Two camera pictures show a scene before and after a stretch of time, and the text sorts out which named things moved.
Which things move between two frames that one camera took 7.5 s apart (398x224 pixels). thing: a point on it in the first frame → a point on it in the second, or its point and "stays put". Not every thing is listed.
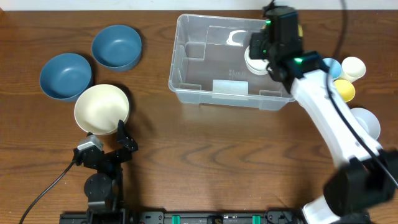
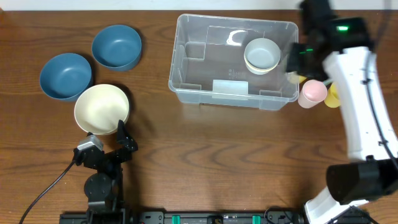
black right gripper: x=257 y=51 → x=298 y=64
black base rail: x=124 y=216 stays put
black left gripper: x=127 y=144 stays put
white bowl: x=300 y=29 → x=262 y=64
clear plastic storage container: x=208 y=65 stays put
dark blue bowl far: x=117 y=48 stays put
